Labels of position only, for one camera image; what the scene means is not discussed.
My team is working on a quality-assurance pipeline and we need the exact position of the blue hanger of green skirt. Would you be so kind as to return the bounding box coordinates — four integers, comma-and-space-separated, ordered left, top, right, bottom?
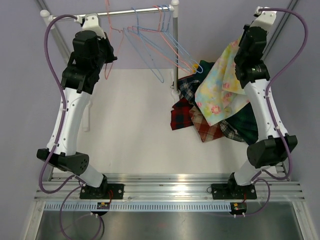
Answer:
123, 7, 165, 84

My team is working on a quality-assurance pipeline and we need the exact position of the pastel floral skirt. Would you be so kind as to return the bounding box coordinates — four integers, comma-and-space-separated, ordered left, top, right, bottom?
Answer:
195, 39, 250, 126

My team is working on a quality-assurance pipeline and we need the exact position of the navy white plaid skirt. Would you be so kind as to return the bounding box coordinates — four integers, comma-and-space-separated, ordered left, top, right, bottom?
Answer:
177, 74, 245, 142

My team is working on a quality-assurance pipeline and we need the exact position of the dark green plaid skirt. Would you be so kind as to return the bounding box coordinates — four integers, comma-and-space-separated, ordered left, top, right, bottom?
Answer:
191, 59, 260, 146

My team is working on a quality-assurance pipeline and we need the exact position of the rust beige plaid skirt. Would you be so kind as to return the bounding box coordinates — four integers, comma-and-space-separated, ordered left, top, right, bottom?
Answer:
189, 106, 225, 143

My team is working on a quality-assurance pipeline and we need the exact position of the red navy plaid skirt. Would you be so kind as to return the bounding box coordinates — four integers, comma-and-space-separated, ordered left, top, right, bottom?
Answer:
170, 97, 194, 131

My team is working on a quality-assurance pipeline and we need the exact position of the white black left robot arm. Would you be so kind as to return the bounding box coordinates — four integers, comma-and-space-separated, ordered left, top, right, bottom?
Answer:
36, 28, 117, 199

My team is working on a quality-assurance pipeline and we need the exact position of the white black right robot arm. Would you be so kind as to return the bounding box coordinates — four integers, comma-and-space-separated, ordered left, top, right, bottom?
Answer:
226, 25, 298, 199

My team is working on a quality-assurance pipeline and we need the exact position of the yellow plastic bin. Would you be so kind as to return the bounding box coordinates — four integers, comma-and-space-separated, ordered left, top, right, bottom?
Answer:
192, 64, 199, 73

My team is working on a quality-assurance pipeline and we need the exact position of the white metal clothes rack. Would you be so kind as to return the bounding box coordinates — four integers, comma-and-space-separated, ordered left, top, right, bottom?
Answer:
35, 0, 181, 132

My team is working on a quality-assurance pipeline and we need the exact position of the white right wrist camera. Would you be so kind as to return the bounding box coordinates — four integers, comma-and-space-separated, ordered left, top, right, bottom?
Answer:
250, 6, 277, 32

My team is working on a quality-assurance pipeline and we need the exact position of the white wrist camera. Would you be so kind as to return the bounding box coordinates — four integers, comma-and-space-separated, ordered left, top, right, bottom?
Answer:
75, 13, 107, 39
250, 6, 277, 32

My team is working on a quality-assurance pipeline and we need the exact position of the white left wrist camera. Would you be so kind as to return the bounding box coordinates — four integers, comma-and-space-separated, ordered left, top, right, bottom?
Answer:
75, 13, 107, 39

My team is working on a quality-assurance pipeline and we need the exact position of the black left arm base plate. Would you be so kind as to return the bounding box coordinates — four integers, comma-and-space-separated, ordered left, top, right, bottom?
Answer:
79, 183, 125, 200

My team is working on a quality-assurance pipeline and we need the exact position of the aluminium rail frame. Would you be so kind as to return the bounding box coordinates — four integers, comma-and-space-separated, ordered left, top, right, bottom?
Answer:
22, 0, 311, 240

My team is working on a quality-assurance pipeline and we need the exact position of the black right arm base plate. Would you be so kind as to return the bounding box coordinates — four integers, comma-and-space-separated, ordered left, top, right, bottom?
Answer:
206, 183, 257, 200

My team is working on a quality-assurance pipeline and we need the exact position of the slotted white cable duct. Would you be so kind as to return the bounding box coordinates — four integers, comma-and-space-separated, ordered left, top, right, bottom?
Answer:
44, 201, 231, 212

